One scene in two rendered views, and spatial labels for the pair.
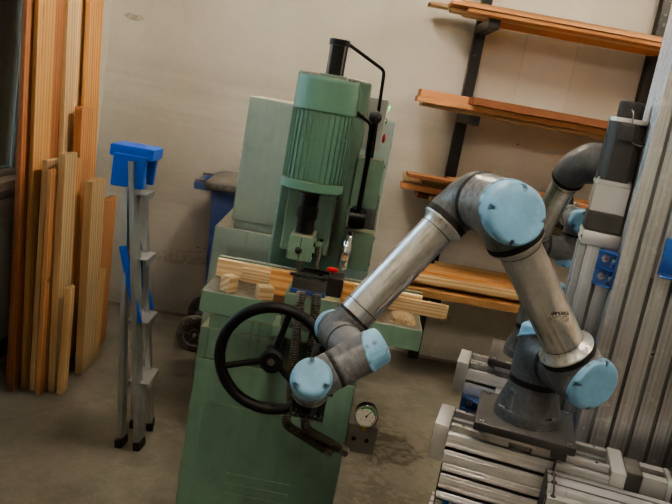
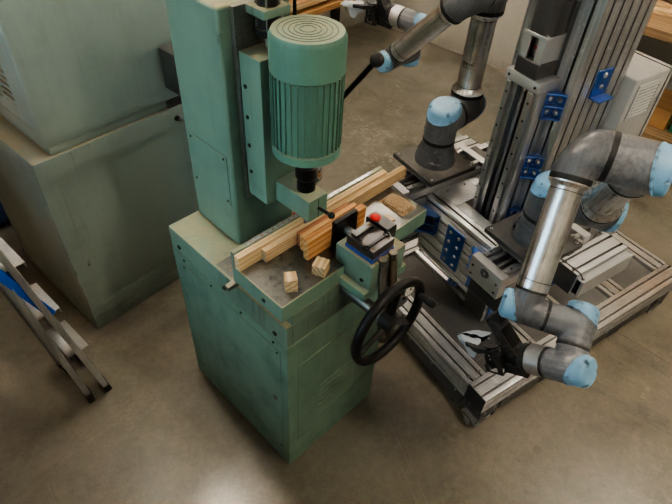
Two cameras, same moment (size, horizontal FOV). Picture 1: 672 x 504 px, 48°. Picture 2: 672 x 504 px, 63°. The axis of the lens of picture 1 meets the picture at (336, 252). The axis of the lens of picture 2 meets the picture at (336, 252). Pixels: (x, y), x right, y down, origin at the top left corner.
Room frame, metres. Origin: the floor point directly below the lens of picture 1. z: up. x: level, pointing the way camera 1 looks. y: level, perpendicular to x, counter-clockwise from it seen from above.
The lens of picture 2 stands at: (1.23, 0.94, 1.99)
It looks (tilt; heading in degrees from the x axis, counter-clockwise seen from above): 44 degrees down; 311
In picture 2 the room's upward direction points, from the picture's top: 4 degrees clockwise
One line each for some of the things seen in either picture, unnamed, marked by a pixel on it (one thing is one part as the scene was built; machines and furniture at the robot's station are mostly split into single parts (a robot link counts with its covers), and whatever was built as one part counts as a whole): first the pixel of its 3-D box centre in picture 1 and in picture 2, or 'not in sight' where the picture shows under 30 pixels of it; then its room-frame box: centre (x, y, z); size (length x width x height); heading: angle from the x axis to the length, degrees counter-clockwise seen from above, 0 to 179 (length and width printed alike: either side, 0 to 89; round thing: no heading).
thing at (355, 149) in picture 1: (316, 191); (236, 117); (2.37, 0.09, 1.16); 0.22 x 0.22 x 0.72; 89
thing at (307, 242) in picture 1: (302, 246); (301, 197); (2.10, 0.10, 1.03); 0.14 x 0.07 x 0.09; 179
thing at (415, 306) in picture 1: (344, 293); (340, 209); (2.08, -0.04, 0.92); 0.60 x 0.02 x 0.04; 89
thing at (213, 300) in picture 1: (311, 314); (347, 251); (1.97, 0.03, 0.87); 0.61 x 0.30 x 0.06; 89
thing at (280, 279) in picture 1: (310, 288); (335, 231); (2.01, 0.05, 0.94); 0.23 x 0.02 x 0.07; 89
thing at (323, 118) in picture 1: (320, 135); (307, 94); (2.08, 0.10, 1.35); 0.18 x 0.18 x 0.31
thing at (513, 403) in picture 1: (530, 396); (538, 224); (1.64, -0.50, 0.87); 0.15 x 0.15 x 0.10
